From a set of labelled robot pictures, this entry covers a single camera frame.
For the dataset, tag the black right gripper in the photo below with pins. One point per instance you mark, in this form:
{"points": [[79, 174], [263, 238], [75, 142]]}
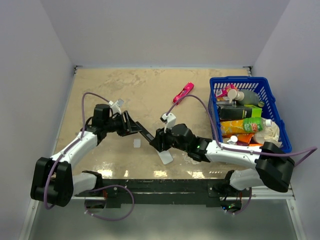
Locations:
{"points": [[159, 141]]}

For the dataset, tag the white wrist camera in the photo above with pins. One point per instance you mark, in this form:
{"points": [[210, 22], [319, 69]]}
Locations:
{"points": [[169, 120], [116, 106]]}

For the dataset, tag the white battery cover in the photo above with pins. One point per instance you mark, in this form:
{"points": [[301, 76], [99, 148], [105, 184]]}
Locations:
{"points": [[137, 143]]}

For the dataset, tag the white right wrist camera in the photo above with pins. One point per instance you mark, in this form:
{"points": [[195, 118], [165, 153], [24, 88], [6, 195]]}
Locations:
{"points": [[169, 120]]}

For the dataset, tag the small white cap bottle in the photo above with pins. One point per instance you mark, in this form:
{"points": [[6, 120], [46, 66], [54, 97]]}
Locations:
{"points": [[231, 140]]}

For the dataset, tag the pink snack box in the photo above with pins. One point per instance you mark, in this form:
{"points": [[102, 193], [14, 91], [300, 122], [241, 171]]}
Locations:
{"points": [[224, 91]]}

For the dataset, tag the orange juice bottle green label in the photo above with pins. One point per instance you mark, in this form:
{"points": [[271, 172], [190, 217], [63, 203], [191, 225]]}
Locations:
{"points": [[250, 125]]}

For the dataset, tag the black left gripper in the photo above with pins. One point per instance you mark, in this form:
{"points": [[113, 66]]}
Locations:
{"points": [[129, 126]]}

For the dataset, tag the aluminium frame rail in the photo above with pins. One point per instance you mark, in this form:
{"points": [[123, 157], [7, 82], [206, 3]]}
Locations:
{"points": [[264, 193]]}

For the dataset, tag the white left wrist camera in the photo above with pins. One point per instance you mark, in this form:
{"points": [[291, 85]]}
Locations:
{"points": [[116, 106]]}

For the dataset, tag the black green carton box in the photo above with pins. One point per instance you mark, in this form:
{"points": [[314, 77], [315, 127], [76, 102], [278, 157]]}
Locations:
{"points": [[238, 112]]}

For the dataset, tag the grey bottle beige cap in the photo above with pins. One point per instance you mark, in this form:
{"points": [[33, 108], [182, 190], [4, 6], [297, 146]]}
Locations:
{"points": [[245, 97]]}

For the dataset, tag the black remote control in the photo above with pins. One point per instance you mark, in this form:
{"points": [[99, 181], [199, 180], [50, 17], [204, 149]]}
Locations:
{"points": [[146, 134]]}

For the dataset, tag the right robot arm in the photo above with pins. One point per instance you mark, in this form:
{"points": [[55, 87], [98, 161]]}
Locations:
{"points": [[265, 165]]}

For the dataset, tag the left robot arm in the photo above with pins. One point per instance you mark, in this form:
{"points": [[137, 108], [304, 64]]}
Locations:
{"points": [[53, 180]]}

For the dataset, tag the orange snack packet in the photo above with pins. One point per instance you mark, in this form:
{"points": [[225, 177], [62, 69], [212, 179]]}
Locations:
{"points": [[245, 140]]}

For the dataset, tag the white remote control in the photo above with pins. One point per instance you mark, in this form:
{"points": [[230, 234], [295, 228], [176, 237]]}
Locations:
{"points": [[165, 157]]}

